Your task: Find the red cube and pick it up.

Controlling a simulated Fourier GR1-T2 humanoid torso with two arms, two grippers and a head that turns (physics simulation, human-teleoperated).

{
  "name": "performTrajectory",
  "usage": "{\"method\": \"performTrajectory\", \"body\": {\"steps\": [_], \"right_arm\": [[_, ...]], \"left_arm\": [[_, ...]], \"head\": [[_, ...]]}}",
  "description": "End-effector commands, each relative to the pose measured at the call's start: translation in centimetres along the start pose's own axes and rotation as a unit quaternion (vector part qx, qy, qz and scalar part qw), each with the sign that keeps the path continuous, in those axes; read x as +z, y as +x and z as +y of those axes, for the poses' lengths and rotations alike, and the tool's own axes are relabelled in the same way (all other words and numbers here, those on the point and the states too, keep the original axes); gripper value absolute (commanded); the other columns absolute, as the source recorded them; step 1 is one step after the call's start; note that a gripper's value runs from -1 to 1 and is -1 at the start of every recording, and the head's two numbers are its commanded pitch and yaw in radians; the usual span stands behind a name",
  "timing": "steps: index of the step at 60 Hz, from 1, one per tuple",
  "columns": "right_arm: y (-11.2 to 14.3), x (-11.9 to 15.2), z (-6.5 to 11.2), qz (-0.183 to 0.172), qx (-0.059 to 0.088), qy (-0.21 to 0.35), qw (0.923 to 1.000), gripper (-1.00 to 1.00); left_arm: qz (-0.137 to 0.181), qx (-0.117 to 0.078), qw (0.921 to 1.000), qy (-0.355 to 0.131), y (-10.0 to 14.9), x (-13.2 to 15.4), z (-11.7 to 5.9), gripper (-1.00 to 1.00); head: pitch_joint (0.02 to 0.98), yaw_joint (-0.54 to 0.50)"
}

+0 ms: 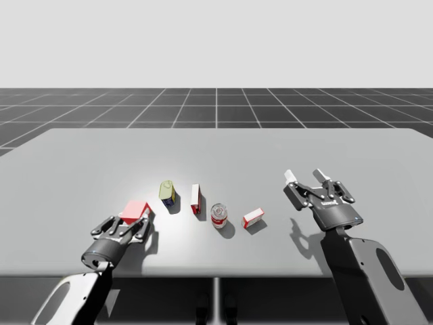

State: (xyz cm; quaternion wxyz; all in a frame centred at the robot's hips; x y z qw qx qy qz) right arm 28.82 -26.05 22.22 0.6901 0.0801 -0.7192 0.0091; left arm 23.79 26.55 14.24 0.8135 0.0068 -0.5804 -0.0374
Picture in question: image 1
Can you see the red and white carton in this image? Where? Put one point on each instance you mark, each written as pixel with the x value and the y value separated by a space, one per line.
pixel 252 218
pixel 196 199

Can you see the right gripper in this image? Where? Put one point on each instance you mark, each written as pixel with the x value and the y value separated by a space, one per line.
pixel 336 213

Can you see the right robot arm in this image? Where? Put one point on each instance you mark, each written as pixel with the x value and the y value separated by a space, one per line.
pixel 365 271

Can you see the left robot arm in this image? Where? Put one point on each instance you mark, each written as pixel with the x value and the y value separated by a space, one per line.
pixel 78 294

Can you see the green and blue rectangular can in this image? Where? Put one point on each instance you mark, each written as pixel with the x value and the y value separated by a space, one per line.
pixel 167 193

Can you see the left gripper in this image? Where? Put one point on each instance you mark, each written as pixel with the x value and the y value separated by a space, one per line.
pixel 105 252

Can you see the red and white can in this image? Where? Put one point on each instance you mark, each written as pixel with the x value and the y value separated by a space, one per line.
pixel 218 217

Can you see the pink cube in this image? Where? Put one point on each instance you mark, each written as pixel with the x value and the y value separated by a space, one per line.
pixel 134 211

